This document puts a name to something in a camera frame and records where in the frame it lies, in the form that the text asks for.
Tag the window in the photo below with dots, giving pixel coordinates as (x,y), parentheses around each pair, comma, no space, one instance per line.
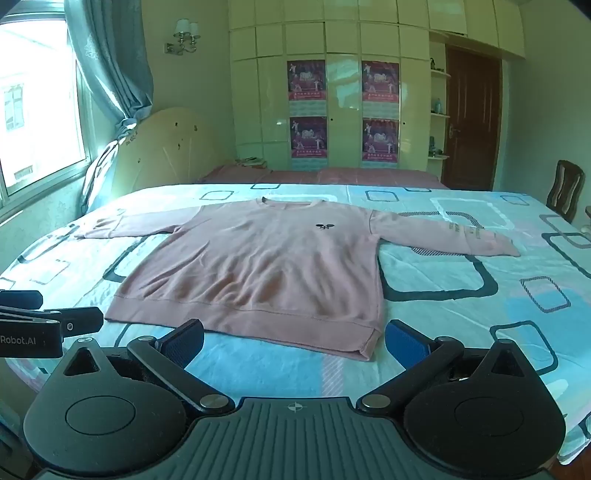
(37,106)

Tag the cream headboard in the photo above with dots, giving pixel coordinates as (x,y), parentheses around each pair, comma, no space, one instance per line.
(180,143)

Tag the pink sweatshirt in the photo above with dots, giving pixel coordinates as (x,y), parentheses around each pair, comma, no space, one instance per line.
(258,272)

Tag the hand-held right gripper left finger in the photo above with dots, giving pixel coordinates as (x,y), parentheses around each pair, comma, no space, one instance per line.
(183,344)

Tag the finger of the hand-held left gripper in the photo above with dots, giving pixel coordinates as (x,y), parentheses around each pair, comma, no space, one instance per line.
(78,323)
(21,299)

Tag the pink checked bed sheet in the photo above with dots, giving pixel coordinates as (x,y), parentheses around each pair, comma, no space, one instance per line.
(351,177)

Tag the wall lamp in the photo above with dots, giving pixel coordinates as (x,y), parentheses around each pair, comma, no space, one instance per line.
(183,37)

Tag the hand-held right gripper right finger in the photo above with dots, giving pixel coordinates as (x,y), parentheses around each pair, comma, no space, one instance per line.
(406,344)

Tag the purple wall poster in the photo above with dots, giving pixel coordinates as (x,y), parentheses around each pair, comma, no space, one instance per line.
(380,143)
(309,141)
(380,85)
(306,85)

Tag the blue patterned bed sheet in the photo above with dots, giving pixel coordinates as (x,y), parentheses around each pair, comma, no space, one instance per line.
(485,295)

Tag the blue curtain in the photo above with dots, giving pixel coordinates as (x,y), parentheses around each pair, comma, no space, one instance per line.
(115,60)

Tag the corner shelf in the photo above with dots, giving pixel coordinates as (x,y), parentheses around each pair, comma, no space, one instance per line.
(438,115)

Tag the green wardrobe with posters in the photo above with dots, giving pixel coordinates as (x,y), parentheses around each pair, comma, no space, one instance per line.
(268,92)

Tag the dark wooden chair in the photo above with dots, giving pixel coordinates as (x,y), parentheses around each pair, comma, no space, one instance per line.
(564,187)

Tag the brown wooden door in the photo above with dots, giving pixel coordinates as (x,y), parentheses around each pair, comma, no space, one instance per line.
(471,120)

